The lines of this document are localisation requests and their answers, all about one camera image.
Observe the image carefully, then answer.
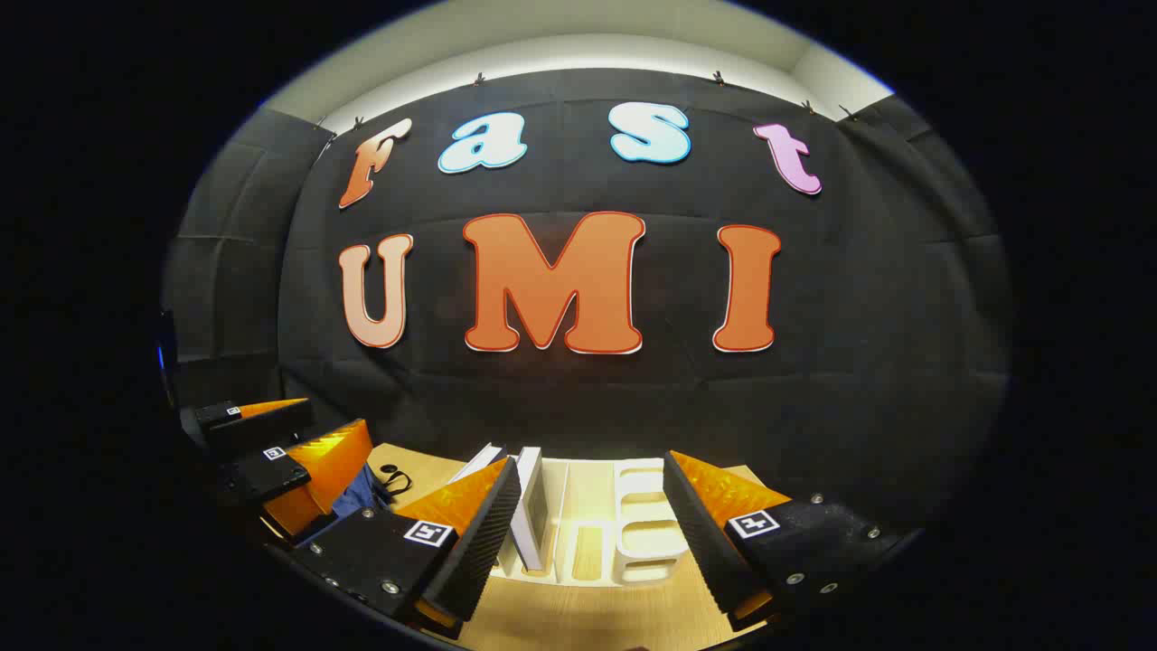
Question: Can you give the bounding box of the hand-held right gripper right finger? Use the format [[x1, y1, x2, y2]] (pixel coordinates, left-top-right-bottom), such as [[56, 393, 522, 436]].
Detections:
[[663, 449, 909, 632]]

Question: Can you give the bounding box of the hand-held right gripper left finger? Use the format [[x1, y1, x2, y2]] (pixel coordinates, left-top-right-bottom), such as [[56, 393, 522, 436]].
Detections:
[[294, 457, 522, 641]]

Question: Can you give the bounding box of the white bookshelf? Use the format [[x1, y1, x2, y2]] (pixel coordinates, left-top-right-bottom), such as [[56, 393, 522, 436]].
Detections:
[[488, 455, 701, 589]]

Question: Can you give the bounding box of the white cover book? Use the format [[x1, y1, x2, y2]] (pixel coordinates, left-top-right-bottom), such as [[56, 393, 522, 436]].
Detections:
[[509, 446, 550, 572]]

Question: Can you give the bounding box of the blue schoolbag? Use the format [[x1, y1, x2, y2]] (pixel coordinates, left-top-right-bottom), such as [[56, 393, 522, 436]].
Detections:
[[325, 461, 415, 525]]

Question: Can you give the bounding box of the dark cover book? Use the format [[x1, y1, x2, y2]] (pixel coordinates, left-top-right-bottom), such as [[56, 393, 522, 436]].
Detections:
[[449, 442, 507, 485]]

